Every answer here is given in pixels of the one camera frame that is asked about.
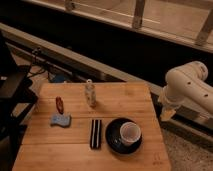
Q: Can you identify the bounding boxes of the blue sponge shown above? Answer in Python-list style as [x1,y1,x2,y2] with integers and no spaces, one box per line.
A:
[50,114,71,128]

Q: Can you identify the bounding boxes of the blue object under table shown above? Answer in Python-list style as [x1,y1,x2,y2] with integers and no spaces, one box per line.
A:
[51,75,67,83]

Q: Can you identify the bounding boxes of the red brown small tool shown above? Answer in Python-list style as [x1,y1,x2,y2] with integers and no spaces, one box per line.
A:
[56,96,64,114]

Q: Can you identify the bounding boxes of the clear plastic bottle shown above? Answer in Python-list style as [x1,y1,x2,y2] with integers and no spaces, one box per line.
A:
[85,79,96,107]

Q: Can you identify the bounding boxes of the black cables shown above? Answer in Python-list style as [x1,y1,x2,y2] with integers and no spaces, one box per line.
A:
[28,47,56,83]

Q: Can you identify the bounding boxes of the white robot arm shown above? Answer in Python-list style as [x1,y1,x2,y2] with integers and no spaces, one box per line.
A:
[158,61,213,121]

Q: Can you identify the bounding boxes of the white ceramic cup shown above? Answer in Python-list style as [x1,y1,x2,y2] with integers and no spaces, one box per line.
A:
[120,122,141,146]

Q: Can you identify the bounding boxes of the black round saucer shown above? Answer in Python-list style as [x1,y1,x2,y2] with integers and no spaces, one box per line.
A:
[105,118,142,154]

